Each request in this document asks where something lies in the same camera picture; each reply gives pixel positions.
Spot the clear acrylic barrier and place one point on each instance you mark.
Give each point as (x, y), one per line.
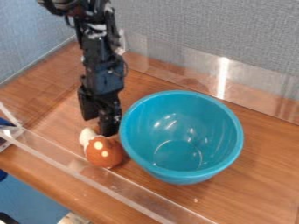
(250, 86)
(94, 192)
(21, 54)

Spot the blue plastic bowl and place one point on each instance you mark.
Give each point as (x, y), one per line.
(182, 135)

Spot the clear acrylic left barrier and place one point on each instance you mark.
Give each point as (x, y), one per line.
(21, 54)

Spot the brown white toy mushroom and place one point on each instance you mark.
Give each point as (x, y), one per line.
(102, 150)

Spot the clear acrylic back barrier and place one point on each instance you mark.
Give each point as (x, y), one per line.
(250, 86)

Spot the clear acrylic front barrier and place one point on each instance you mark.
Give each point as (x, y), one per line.
(94, 192)

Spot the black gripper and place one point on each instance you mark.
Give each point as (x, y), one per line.
(101, 84)

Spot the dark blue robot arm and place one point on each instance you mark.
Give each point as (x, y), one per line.
(92, 17)

